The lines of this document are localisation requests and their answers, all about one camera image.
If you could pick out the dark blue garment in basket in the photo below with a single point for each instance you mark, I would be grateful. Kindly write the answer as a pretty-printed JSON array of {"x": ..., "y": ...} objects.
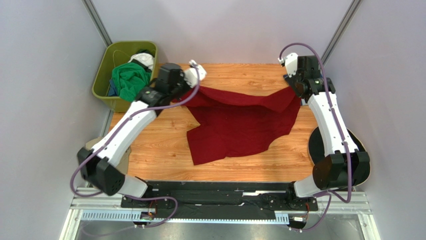
[{"x": 112, "y": 91}]

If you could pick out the beige bucket hat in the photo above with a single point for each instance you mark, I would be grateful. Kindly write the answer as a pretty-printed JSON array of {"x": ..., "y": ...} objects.
[{"x": 123, "y": 165}]

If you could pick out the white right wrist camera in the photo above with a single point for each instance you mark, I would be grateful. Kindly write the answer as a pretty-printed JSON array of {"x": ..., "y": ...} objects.
[{"x": 290, "y": 62}]

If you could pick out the white garment in basket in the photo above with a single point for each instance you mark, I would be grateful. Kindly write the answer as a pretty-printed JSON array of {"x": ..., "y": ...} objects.
[{"x": 146, "y": 60}]

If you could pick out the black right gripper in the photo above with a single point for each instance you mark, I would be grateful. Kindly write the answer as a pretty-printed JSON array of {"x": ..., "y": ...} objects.
[{"x": 296, "y": 86}]

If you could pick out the green t-shirt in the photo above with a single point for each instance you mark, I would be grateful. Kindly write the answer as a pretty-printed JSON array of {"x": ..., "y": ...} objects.
[{"x": 129, "y": 79}]

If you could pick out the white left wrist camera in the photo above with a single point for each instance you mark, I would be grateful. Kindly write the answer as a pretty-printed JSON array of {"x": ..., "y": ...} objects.
[{"x": 194, "y": 74}]

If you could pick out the dark red t-shirt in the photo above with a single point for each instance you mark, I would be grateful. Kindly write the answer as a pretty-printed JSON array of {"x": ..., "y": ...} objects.
[{"x": 234, "y": 124}]

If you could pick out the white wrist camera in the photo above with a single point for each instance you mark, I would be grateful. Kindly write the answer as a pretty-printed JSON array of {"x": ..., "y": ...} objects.
[
  {"x": 290, "y": 62},
  {"x": 194, "y": 74}
]

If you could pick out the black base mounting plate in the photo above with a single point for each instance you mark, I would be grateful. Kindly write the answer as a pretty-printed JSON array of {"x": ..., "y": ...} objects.
[{"x": 222, "y": 200}]

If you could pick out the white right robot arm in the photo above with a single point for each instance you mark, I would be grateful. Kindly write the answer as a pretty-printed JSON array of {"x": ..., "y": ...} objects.
[{"x": 335, "y": 137}]

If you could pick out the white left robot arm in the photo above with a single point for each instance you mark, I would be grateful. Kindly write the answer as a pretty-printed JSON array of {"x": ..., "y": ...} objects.
[{"x": 97, "y": 166}]

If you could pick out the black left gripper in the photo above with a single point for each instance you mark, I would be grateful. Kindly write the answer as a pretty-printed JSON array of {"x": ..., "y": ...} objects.
[{"x": 187, "y": 87}]

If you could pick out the green plastic laundry basket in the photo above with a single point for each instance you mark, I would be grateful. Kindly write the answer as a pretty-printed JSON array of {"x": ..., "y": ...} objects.
[{"x": 117, "y": 54}]

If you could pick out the aluminium corner post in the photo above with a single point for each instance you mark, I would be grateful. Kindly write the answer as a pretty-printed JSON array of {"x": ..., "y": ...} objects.
[
  {"x": 341, "y": 28},
  {"x": 97, "y": 20}
]

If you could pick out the aluminium frame rail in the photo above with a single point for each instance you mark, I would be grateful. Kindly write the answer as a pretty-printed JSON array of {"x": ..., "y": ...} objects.
[{"x": 102, "y": 217}]

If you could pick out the left aluminium corner post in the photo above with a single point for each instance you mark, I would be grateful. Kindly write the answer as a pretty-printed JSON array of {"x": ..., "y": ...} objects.
[{"x": 97, "y": 20}]

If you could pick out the right aluminium corner post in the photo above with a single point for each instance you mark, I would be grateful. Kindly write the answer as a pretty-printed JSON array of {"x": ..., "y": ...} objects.
[{"x": 341, "y": 28}]

